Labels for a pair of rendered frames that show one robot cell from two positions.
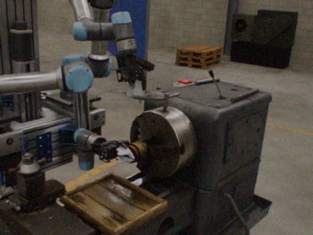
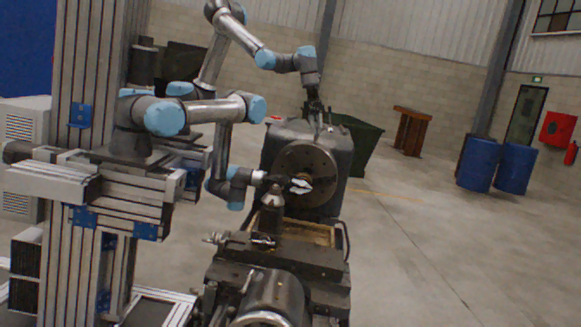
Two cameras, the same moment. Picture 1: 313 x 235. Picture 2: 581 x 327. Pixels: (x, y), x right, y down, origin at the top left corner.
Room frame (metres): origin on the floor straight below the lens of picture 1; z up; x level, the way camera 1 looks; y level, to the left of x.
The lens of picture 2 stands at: (0.03, 1.29, 1.59)
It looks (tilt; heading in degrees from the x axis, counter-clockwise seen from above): 13 degrees down; 321
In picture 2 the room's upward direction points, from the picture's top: 11 degrees clockwise
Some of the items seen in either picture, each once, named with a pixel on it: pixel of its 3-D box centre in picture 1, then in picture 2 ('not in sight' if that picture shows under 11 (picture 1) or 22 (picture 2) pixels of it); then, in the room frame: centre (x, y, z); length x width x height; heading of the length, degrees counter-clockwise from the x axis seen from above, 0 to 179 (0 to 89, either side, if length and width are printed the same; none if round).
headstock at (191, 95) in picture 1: (206, 125); (304, 160); (1.86, -0.29, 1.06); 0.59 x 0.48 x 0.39; 138
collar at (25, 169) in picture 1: (28, 165); (273, 197); (1.14, 0.44, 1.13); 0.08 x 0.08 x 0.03
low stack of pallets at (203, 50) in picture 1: (199, 55); not in sight; (9.69, -1.09, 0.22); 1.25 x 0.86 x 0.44; 151
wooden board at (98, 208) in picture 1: (112, 201); (291, 234); (1.33, 0.16, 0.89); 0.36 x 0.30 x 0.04; 48
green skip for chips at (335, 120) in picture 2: not in sight; (335, 143); (5.12, -3.65, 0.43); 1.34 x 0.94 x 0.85; 160
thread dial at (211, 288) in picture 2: not in sight; (210, 296); (1.08, 0.65, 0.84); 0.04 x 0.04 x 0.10; 48
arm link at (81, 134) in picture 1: (85, 138); (239, 176); (1.56, 0.32, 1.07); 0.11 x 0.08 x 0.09; 48
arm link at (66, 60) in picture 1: (74, 67); (180, 96); (1.96, 0.46, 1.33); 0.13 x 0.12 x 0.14; 110
